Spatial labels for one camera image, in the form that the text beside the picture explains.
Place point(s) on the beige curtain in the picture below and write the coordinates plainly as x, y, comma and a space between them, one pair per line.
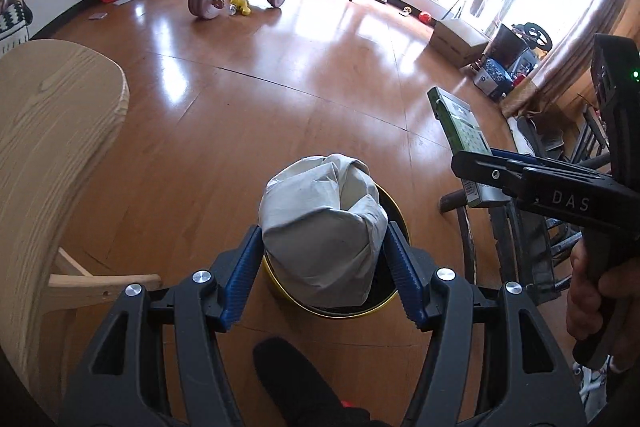
590, 17

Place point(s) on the person's right hand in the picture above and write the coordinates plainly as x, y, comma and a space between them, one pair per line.
582, 292

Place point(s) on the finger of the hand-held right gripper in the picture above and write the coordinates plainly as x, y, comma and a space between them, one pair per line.
482, 172
540, 163

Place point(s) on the small card on floor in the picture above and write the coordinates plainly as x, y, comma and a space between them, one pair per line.
98, 16

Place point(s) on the white cloth bundle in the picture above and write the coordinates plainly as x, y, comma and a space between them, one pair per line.
320, 227

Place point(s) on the cardboard box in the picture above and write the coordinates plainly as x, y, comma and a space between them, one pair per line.
457, 39

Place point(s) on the green patterned box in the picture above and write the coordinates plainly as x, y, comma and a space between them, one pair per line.
465, 127

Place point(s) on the black chair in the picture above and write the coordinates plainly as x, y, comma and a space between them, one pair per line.
530, 247

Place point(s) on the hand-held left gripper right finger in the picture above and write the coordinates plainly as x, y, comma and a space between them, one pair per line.
407, 287

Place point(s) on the yellow toy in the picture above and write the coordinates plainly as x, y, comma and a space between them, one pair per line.
241, 6

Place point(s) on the black bin with gold rim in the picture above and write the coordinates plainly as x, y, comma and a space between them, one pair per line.
398, 227

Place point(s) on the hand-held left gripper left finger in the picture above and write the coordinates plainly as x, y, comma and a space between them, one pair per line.
240, 287

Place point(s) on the small red toy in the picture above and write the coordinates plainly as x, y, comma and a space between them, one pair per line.
425, 17

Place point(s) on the black white checked blanket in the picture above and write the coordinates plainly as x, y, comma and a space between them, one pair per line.
12, 24

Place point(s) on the blue patterned box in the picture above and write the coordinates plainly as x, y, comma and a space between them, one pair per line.
495, 79

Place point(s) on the light wooden table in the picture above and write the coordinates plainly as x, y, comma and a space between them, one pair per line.
55, 132

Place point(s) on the black toy car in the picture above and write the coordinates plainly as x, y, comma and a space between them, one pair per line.
525, 42

